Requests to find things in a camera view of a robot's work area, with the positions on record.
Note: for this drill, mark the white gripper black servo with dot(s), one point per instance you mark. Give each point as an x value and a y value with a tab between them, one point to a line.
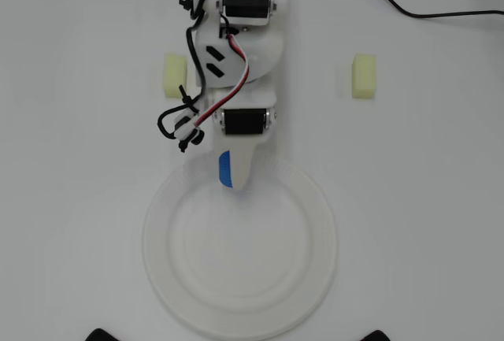
242	121

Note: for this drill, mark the blue ribbed block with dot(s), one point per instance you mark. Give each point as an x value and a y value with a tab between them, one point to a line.
225	169

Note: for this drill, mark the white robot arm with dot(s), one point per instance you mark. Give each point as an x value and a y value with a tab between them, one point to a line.
244	22

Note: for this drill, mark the white round dish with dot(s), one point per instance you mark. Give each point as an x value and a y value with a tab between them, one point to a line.
240	250

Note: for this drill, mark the pale yellow foam block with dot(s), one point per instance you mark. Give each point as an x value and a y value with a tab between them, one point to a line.
175	76
364	76

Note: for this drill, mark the black stand foot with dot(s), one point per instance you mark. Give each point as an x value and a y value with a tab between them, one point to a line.
380	336
101	335

